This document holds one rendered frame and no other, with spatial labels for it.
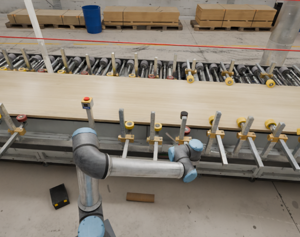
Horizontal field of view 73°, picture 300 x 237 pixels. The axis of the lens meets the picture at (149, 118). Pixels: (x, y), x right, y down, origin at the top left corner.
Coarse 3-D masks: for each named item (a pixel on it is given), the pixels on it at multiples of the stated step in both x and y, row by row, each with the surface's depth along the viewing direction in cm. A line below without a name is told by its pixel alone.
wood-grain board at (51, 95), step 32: (0, 96) 211; (32, 96) 212; (64, 96) 213; (96, 96) 214; (128, 96) 215; (160, 96) 216; (192, 96) 218; (224, 96) 219; (256, 96) 220; (288, 96) 222; (224, 128) 182; (256, 128) 181; (288, 128) 182
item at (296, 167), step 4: (272, 128) 173; (280, 140) 162; (280, 144) 161; (284, 144) 159; (284, 148) 156; (284, 152) 156; (288, 152) 153; (288, 156) 151; (292, 156) 150; (288, 160) 150; (292, 160) 147; (292, 164) 145; (296, 164) 144; (296, 168) 142
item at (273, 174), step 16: (0, 128) 213; (32, 128) 209; (48, 128) 208; (64, 128) 206; (96, 128) 203; (112, 128) 201; (144, 128) 198; (176, 128) 195; (192, 128) 193; (208, 128) 192; (224, 144) 204; (256, 144) 201; (288, 144) 197; (0, 160) 255; (16, 160) 252; (32, 160) 246; (48, 160) 243; (64, 160) 241; (208, 176) 244; (224, 176) 242; (240, 176) 240; (272, 176) 231; (288, 176) 230
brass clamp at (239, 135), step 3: (240, 132) 167; (249, 132) 167; (252, 132) 167; (237, 135) 168; (240, 135) 165; (243, 135) 164; (246, 135) 164; (249, 135) 164; (252, 135) 164; (255, 135) 164; (240, 138) 165; (243, 138) 166; (246, 138) 166; (252, 138) 165
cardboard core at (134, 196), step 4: (128, 192) 221; (128, 196) 218; (132, 196) 217; (136, 196) 217; (140, 196) 217; (144, 196) 217; (148, 196) 218; (152, 196) 218; (132, 200) 219; (136, 200) 218; (140, 200) 217; (144, 200) 217; (148, 200) 217; (152, 200) 216
